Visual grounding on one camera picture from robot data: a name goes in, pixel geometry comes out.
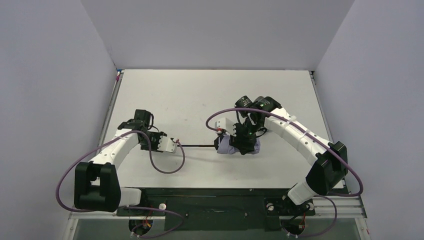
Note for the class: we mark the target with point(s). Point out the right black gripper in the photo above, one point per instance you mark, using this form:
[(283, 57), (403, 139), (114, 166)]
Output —
[(242, 143)]

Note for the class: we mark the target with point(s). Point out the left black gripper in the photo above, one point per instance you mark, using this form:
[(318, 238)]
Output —
[(156, 141)]

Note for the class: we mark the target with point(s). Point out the lilac folding umbrella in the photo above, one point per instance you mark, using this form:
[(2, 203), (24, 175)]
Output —
[(224, 146)]

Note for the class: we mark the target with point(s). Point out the black umbrella case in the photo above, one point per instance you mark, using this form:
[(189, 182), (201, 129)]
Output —
[(259, 99)]

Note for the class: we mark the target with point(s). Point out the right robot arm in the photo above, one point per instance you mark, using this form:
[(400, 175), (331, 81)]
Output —
[(326, 159)]

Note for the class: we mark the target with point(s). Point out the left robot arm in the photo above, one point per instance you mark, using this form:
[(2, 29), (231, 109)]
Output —
[(96, 182)]

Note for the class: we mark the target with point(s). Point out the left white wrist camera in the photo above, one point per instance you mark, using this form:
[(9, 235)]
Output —
[(167, 144)]

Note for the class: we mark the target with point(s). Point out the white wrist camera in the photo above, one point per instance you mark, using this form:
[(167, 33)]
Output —
[(225, 126), (167, 144)]

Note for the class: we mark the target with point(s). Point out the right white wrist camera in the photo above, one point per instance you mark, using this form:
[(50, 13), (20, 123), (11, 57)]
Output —
[(225, 126)]

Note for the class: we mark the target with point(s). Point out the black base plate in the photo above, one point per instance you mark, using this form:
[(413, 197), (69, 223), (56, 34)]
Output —
[(219, 213)]

